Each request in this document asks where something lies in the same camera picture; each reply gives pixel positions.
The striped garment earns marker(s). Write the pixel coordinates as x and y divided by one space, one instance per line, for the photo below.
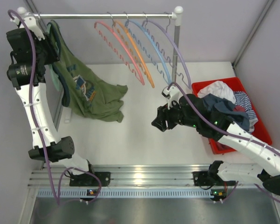
244 102

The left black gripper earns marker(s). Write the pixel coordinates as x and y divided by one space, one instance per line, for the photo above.
52 54

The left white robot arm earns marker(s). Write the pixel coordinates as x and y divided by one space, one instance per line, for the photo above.
29 57

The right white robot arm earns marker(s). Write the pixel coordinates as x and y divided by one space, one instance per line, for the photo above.
221 126

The green hanger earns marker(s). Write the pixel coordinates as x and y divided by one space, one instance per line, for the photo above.
54 79

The aluminium mounting rail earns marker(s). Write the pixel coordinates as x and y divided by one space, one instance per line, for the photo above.
130 175

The orange hanger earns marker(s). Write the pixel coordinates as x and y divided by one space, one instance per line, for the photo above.
128 41

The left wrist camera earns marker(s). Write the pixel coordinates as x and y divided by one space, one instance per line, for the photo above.
32 24

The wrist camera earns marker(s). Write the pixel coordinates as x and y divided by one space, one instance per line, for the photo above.
32 24
171 94

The slotted cable duct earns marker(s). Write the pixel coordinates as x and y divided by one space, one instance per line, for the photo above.
140 193

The green tank top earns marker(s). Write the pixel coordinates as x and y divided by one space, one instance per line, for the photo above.
84 92

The purple hanger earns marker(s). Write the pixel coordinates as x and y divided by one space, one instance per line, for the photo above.
177 56

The white garment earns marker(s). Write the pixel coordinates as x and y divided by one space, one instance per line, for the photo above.
218 89

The red plastic bin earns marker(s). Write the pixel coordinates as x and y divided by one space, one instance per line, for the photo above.
235 84

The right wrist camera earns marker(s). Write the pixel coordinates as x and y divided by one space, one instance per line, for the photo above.
171 94

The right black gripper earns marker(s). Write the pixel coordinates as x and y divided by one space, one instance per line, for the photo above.
162 124

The navy blue garment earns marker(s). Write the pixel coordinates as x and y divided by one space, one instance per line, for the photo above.
211 102

